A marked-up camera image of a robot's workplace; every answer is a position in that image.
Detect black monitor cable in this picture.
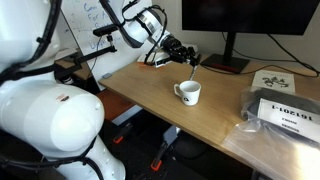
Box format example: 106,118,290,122
265,33,320,75

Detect clear empty plastic bag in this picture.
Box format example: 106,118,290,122
221,119,320,180

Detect grey table leg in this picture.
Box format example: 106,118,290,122
162,125,182,148

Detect small whiteboard with faint sketches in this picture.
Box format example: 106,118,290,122
53,9,79,58

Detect black monitor stand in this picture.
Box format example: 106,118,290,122
200,31,251,74

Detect black cable on table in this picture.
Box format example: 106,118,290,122
199,56,320,79

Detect black exterior camera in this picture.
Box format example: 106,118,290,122
92,23,120,38

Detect paper sheet with dragon drawing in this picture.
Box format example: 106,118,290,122
251,69,296,94

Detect black clamp with orange tip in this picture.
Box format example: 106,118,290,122
150,139,175,173
112,122,133,145

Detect orange and white flat box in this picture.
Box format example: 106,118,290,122
137,51,172,69

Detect white mug with black logo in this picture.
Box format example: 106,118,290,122
173,80,202,107

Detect black cable on robot arm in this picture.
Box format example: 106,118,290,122
0,0,168,180

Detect black computer monitor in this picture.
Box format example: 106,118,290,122
181,0,320,36

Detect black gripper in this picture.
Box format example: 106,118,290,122
162,34,203,68

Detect large whiteboard with blue writing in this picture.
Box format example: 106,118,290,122
60,0,159,92

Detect plastic bag with white label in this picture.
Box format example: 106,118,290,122
240,85,320,145

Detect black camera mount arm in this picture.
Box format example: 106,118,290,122
49,34,118,81

